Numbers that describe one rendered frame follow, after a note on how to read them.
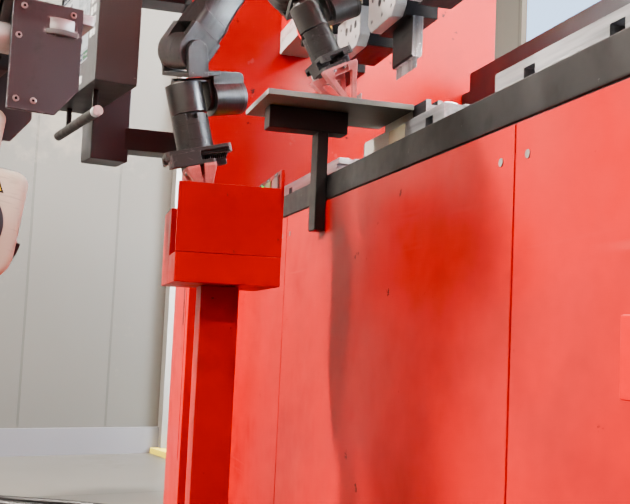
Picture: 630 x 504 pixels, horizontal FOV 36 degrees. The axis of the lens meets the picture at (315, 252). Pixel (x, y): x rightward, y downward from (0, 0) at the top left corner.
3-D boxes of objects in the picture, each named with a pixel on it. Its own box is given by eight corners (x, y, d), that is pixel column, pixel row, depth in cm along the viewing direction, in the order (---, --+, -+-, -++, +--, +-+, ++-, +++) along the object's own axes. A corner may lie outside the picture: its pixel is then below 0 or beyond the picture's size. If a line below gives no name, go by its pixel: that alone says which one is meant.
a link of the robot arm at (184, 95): (157, 84, 151) (174, 74, 146) (194, 82, 155) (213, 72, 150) (165, 127, 151) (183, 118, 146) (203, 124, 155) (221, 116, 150)
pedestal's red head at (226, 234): (161, 286, 162) (167, 179, 163) (255, 291, 165) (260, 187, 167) (173, 281, 142) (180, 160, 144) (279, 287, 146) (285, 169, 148)
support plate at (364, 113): (245, 115, 180) (245, 110, 180) (378, 129, 187) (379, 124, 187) (268, 93, 162) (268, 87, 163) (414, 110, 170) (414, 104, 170)
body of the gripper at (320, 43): (338, 68, 182) (322, 31, 181) (354, 53, 172) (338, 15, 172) (307, 80, 180) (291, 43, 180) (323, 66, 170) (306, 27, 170)
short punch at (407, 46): (391, 79, 184) (393, 30, 185) (401, 80, 185) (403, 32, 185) (411, 66, 174) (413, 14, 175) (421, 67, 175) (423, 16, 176)
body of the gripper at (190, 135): (233, 153, 148) (224, 106, 148) (167, 164, 146) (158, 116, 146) (226, 160, 154) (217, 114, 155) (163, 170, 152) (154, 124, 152)
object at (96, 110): (53, 140, 304) (55, 114, 305) (62, 141, 305) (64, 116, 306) (92, 114, 264) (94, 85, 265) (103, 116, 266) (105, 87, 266)
